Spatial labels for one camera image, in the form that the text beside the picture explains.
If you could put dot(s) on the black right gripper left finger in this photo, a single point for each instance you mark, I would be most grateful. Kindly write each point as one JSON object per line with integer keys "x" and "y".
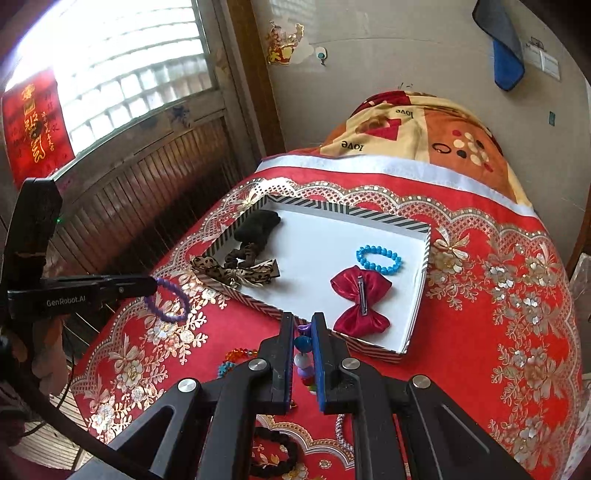
{"x": 203, "y": 430}

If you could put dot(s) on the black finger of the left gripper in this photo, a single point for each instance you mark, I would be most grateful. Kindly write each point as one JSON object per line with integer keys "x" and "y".
{"x": 107, "y": 288}

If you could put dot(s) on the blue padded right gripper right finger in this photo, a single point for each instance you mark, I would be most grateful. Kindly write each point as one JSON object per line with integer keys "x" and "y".
{"x": 403, "y": 429}

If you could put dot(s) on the black fabric scrunchie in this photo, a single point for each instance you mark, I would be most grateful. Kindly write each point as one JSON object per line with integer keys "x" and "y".
{"x": 274, "y": 454}

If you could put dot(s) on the dark red satin bow clip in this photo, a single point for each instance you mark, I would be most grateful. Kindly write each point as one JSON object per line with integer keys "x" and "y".
{"x": 364, "y": 288}

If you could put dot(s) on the brown leopard bow scrunchie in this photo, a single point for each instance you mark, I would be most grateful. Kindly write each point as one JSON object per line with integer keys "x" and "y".
{"x": 240, "y": 267}

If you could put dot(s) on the black velvet hair item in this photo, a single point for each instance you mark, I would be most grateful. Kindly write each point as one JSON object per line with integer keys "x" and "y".
{"x": 255, "y": 231}

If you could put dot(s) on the red floral embroidered bedspread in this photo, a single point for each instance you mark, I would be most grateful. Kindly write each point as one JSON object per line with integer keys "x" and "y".
{"x": 496, "y": 328}

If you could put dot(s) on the red gold calligraphy banner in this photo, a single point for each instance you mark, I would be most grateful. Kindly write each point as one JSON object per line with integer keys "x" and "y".
{"x": 37, "y": 142}

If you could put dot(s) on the black white striped box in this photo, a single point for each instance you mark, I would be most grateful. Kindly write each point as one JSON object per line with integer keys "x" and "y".
{"x": 314, "y": 241}

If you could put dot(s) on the clear plastic bag on chair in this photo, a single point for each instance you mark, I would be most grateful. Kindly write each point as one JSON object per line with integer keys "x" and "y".
{"x": 580, "y": 291}

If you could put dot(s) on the window with bright grille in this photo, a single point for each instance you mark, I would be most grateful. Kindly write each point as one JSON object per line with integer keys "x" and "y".
{"x": 115, "y": 61}

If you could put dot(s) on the brown wooden chair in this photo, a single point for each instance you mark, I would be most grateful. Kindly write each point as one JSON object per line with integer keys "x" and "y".
{"x": 582, "y": 244}

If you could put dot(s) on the orange beige love blanket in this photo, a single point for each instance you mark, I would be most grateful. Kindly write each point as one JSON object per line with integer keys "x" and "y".
{"x": 425, "y": 128}

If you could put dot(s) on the blue grey hanging cloth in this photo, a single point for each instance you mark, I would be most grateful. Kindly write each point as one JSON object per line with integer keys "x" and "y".
{"x": 509, "y": 68}

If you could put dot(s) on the red gold wall sticker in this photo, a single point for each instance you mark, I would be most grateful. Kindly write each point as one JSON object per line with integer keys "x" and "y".
{"x": 280, "y": 45}

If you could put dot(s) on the wall hook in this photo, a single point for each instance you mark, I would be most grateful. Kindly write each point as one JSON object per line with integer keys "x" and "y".
{"x": 322, "y": 54}

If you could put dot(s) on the white wall calendar poster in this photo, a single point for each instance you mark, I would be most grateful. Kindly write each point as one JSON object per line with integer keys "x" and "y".
{"x": 588, "y": 90}

